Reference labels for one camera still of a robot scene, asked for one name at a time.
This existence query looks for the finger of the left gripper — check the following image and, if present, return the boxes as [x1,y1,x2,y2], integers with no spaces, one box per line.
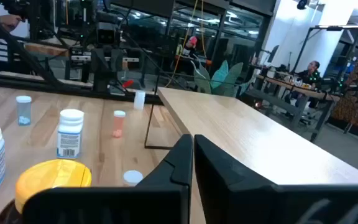
[111,49,124,73]
[91,48,110,74]

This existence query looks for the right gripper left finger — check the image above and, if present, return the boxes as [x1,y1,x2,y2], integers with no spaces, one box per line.
[22,133,194,224]

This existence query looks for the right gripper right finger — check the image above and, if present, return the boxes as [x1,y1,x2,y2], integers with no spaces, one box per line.
[194,134,358,224]

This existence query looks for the pink vial white cap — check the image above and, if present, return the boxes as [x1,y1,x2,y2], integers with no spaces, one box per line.
[112,110,126,139]
[122,170,144,187]

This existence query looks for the white translucent vial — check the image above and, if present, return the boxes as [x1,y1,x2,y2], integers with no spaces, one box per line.
[133,90,146,111]

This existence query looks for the amber bottle yellow lid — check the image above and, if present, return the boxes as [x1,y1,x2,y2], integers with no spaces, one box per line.
[0,159,93,224]

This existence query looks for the blue vial white cap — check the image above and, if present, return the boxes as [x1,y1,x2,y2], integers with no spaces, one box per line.
[16,95,32,126]

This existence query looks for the wooden shelf black legs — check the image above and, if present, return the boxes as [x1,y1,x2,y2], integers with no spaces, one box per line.
[144,86,358,187]

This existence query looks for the person's hand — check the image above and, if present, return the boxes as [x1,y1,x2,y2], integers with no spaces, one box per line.
[0,14,23,32]

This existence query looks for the wooden desk black legs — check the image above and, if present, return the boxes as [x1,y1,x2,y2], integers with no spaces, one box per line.
[247,73,341,141]

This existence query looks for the person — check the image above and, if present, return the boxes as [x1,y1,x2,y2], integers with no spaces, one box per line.
[296,60,323,87]

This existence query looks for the black stand with light bar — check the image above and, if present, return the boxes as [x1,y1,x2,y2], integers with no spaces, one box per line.
[290,24,358,76]

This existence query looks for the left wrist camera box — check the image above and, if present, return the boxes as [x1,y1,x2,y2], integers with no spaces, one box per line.
[96,22,117,45]

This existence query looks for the black aluminium rig frame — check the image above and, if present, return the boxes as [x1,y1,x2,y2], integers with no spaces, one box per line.
[0,4,163,105]

